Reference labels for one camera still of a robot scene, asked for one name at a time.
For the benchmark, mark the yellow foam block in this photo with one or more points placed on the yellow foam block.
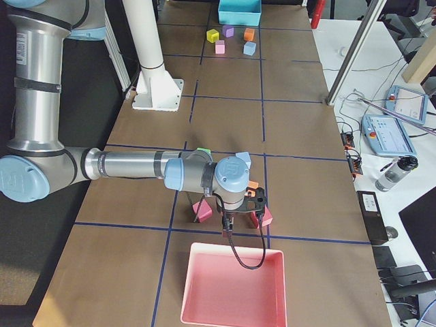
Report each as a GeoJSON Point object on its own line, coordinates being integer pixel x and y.
{"type": "Point", "coordinates": [212, 35]}

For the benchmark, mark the red plastic bin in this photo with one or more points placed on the red plastic bin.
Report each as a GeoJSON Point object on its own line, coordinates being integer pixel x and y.
{"type": "Point", "coordinates": [220, 292]}

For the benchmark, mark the orange foam block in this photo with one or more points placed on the orange foam block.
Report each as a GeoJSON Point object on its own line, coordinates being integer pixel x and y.
{"type": "Point", "coordinates": [253, 184]}
{"type": "Point", "coordinates": [249, 34]}

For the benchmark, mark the red cylinder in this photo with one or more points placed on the red cylinder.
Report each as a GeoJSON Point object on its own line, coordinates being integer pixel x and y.
{"type": "Point", "coordinates": [317, 13]}

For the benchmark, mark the pink foam block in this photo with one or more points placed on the pink foam block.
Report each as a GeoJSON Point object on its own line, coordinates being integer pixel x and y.
{"type": "Point", "coordinates": [220, 47]}

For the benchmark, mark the far teach pendant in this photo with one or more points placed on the far teach pendant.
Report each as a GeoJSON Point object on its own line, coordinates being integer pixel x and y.
{"type": "Point", "coordinates": [410, 104]}

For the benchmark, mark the white camera mast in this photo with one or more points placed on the white camera mast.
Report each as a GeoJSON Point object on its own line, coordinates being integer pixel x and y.
{"type": "Point", "coordinates": [156, 89]}

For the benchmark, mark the light blue foam block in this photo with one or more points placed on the light blue foam block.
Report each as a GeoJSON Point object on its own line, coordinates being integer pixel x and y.
{"type": "Point", "coordinates": [249, 48]}
{"type": "Point", "coordinates": [245, 156]}

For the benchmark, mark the black power box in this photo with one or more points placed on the black power box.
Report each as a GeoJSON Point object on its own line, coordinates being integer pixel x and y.
{"type": "Point", "coordinates": [376, 230]}

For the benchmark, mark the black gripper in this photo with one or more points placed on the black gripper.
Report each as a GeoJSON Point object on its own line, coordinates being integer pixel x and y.
{"type": "Point", "coordinates": [230, 213]}

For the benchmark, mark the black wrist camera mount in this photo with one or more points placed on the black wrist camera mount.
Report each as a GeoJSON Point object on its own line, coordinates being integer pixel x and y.
{"type": "Point", "coordinates": [255, 201]}

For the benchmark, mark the blue plastic bin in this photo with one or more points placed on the blue plastic bin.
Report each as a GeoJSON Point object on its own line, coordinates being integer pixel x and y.
{"type": "Point", "coordinates": [240, 12]}

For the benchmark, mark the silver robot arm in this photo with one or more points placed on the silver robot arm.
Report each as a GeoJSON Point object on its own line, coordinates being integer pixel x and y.
{"type": "Point", "coordinates": [38, 164]}

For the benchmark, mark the teach pendant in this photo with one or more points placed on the teach pendant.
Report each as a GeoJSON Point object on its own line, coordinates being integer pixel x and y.
{"type": "Point", "coordinates": [387, 136]}
{"type": "Point", "coordinates": [410, 104]}

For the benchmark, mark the aluminium frame post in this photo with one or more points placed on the aluminium frame post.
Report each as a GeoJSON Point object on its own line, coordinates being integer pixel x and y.
{"type": "Point", "coordinates": [374, 10]}

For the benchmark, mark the purple foam block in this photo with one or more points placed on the purple foam block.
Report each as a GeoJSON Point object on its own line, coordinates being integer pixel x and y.
{"type": "Point", "coordinates": [228, 31]}

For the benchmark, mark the near teach pendant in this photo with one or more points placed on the near teach pendant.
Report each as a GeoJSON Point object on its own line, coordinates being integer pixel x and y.
{"type": "Point", "coordinates": [387, 136]}

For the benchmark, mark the far orange foam block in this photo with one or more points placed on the far orange foam block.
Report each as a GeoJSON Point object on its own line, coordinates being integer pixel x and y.
{"type": "Point", "coordinates": [249, 34]}

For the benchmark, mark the clear water bottle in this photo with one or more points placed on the clear water bottle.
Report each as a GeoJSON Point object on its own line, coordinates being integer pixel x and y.
{"type": "Point", "coordinates": [395, 172]}

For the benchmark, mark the green foam block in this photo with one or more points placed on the green foam block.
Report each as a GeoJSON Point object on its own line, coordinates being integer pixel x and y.
{"type": "Point", "coordinates": [204, 149]}

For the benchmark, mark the red foam block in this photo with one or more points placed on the red foam block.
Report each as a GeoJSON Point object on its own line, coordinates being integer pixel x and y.
{"type": "Point", "coordinates": [267, 218]}
{"type": "Point", "coordinates": [202, 211]}

